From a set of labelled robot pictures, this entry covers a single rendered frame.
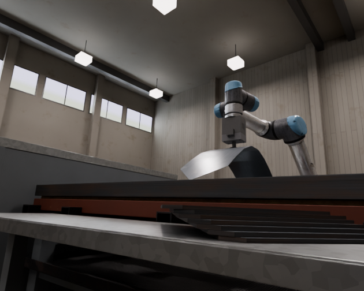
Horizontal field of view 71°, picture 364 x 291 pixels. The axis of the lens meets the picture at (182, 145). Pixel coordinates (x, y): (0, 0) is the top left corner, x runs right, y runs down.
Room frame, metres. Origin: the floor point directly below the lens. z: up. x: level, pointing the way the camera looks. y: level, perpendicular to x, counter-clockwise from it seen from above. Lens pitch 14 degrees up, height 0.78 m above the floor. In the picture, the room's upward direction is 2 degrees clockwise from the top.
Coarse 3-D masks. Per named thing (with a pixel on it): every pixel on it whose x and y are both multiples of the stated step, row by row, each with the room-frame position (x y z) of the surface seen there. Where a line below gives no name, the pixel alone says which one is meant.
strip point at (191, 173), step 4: (188, 168) 0.87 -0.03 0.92; (192, 168) 0.86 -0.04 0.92; (196, 168) 0.85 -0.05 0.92; (200, 168) 0.84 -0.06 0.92; (204, 168) 0.83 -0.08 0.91; (208, 168) 0.82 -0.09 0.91; (212, 168) 0.81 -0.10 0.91; (216, 168) 0.80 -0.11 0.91; (220, 168) 0.79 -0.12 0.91; (184, 172) 0.85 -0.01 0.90; (188, 172) 0.84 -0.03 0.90; (192, 172) 0.83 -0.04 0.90; (196, 172) 0.82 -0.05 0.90; (200, 172) 0.80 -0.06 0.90; (204, 172) 0.80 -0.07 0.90; (208, 172) 0.79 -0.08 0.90; (188, 176) 0.81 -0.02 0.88; (192, 176) 0.80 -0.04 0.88; (196, 176) 0.79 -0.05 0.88; (200, 176) 0.78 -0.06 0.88
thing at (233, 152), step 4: (204, 152) 0.99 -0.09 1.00; (208, 152) 0.98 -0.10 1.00; (212, 152) 0.96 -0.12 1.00; (216, 152) 0.94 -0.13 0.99; (220, 152) 0.93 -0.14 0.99; (224, 152) 0.91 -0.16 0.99; (228, 152) 0.90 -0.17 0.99; (232, 152) 0.89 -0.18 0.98; (236, 152) 0.87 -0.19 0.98; (196, 156) 0.96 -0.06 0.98; (200, 156) 0.95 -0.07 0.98; (204, 156) 0.94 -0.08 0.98; (208, 156) 0.92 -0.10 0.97; (212, 156) 0.91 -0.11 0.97; (216, 156) 0.89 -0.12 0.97; (220, 156) 0.88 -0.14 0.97
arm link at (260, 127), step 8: (224, 104) 1.16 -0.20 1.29; (216, 112) 1.21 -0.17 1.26; (248, 120) 1.28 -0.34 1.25; (256, 120) 1.31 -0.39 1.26; (264, 120) 1.39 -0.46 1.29; (248, 128) 1.34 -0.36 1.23; (256, 128) 1.34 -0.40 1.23; (264, 128) 1.37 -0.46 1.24; (264, 136) 1.42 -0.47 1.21; (272, 136) 1.40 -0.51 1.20
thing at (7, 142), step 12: (0, 144) 1.06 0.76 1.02; (12, 144) 1.10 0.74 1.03; (24, 144) 1.14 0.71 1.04; (36, 144) 1.18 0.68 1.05; (60, 156) 1.28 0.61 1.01; (72, 156) 1.33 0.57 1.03; (84, 156) 1.39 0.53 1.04; (120, 168) 1.60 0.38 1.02; (132, 168) 1.69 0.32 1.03; (144, 168) 1.78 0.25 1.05
